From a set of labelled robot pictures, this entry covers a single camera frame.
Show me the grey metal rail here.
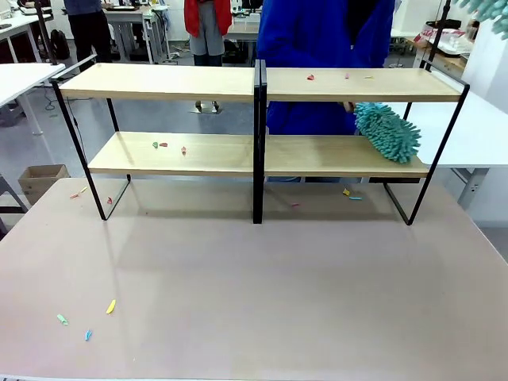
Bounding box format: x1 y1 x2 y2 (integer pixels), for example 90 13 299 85
50 52 98 83

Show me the metal floor plate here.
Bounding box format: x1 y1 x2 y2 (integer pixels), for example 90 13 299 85
188 100 221 116

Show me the red and white bag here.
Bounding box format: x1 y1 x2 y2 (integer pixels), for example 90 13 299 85
416 26 464 45

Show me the wooden shelf unit black frame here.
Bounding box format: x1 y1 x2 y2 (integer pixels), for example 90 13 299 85
257 59 471 227
49 59 263 225

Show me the cardboard box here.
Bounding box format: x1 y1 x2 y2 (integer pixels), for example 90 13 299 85
17 164 71 206

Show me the person in blue jacket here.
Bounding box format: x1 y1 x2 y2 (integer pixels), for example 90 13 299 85
256 0 397 184

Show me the black stand pole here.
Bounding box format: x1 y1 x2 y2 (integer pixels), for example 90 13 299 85
36 0 60 67
420 0 456 73

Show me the white background desk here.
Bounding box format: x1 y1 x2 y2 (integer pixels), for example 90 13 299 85
101 4 173 65

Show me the white side table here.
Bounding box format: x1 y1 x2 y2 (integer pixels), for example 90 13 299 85
388 91 508 217
0 62 67 137

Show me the cluttered background desk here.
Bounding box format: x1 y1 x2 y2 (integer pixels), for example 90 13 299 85
0 0 55 64

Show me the teal chenille duster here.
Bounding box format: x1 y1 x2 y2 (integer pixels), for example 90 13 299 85
452 0 508 40
352 102 422 164

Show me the bystander in red jacket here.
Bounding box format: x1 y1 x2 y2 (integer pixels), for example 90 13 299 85
183 0 233 67

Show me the bystander in black trousers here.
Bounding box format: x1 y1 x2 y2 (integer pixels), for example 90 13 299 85
63 0 113 73

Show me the wooden background table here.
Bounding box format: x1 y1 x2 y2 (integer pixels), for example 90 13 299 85
412 36 470 83

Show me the black backpack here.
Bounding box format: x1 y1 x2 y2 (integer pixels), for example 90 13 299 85
49 29 71 60

